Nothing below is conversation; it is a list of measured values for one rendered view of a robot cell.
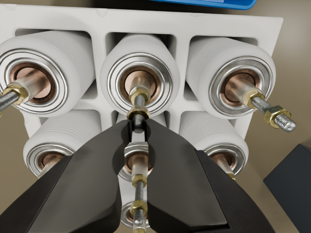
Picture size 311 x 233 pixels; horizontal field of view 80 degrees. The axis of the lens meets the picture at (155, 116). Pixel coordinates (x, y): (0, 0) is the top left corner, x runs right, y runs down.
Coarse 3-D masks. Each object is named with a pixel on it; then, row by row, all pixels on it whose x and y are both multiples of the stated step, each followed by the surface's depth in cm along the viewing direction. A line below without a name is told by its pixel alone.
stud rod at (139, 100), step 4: (136, 96) 18; (140, 96) 18; (136, 100) 17; (140, 100) 17; (144, 100) 18; (136, 104) 16; (140, 104) 16; (144, 104) 17; (136, 116) 14; (140, 116) 14; (132, 120) 14; (136, 120) 14; (140, 120) 14; (132, 124) 14; (136, 124) 13; (140, 124) 13; (132, 128) 14; (136, 128) 14; (140, 128) 14; (136, 132) 14; (140, 132) 14
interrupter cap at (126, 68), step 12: (120, 60) 20; (132, 60) 20; (144, 60) 20; (156, 60) 20; (120, 72) 20; (132, 72) 21; (144, 72) 21; (156, 72) 21; (168, 72) 21; (108, 84) 21; (120, 84) 21; (156, 84) 21; (168, 84) 21; (120, 96) 22; (156, 96) 22; (168, 96) 22; (120, 108) 22; (156, 108) 23
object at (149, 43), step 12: (132, 36) 25; (144, 36) 24; (156, 36) 32; (120, 48) 20; (132, 48) 20; (144, 48) 20; (156, 48) 20; (108, 60) 20; (168, 60) 20; (108, 72) 21; (108, 96) 22
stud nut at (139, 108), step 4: (132, 108) 15; (136, 108) 14; (140, 108) 15; (144, 108) 15; (128, 112) 15; (132, 112) 14; (136, 112) 14; (140, 112) 14; (144, 112) 14; (148, 112) 15; (128, 116) 15; (132, 116) 15; (144, 116) 15; (148, 116) 15
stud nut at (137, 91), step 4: (136, 88) 18; (132, 92) 18; (136, 92) 18; (140, 92) 18; (144, 92) 18; (132, 96) 18; (144, 96) 18; (148, 96) 18; (132, 100) 18; (148, 100) 18; (132, 104) 18
